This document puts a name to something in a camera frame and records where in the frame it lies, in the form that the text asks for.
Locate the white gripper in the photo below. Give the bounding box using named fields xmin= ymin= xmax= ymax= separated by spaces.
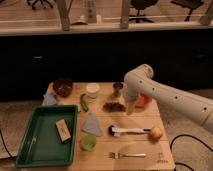
xmin=123 ymin=85 xmax=139 ymax=115

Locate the dark purple grape bunch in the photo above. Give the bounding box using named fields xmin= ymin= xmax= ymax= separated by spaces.
xmin=103 ymin=102 xmax=126 ymax=112

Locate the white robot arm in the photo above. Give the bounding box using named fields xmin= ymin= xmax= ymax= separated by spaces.
xmin=123 ymin=64 xmax=213 ymax=134

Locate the small metal cup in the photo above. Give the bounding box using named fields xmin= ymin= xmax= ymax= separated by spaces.
xmin=113 ymin=82 xmax=123 ymax=97

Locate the white plastic cup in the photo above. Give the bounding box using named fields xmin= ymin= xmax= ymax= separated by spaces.
xmin=86 ymin=83 xmax=100 ymax=99

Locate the green plastic cup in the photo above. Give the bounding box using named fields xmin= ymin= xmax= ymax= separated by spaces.
xmin=80 ymin=134 xmax=96 ymax=152

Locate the orange bowl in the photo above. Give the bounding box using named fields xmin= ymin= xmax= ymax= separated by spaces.
xmin=135 ymin=95 xmax=152 ymax=108

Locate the grey triangular cloth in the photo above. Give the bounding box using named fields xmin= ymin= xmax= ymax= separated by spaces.
xmin=81 ymin=113 xmax=102 ymax=137

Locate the green cucumber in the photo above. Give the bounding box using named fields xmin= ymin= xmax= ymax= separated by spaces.
xmin=80 ymin=94 xmax=89 ymax=112

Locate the silver metal fork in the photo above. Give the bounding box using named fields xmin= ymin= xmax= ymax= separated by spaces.
xmin=109 ymin=152 xmax=146 ymax=159

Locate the dark red bowl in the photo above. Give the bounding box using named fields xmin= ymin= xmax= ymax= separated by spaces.
xmin=53 ymin=78 xmax=73 ymax=97

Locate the wooden block in tray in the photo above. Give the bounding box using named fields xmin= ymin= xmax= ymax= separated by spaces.
xmin=55 ymin=119 xmax=71 ymax=143

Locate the light blue folded cloth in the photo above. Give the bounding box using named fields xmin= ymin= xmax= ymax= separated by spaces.
xmin=42 ymin=93 xmax=57 ymax=106

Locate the green plastic tray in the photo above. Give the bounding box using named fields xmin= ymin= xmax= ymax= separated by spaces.
xmin=16 ymin=105 xmax=78 ymax=168

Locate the black office chair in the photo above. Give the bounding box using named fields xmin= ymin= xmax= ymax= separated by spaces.
xmin=129 ymin=0 xmax=158 ymax=23
xmin=26 ymin=0 xmax=53 ymax=10

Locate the black office chair left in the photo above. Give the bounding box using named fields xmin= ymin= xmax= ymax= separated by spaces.
xmin=26 ymin=0 xmax=53 ymax=10

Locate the black cable right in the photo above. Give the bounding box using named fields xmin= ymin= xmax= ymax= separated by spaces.
xmin=169 ymin=133 xmax=213 ymax=171

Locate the black cable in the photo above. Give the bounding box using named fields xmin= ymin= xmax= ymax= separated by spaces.
xmin=0 ymin=129 xmax=17 ymax=161
xmin=169 ymin=133 xmax=213 ymax=171

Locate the black cable left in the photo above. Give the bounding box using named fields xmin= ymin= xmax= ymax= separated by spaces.
xmin=0 ymin=129 xmax=17 ymax=161

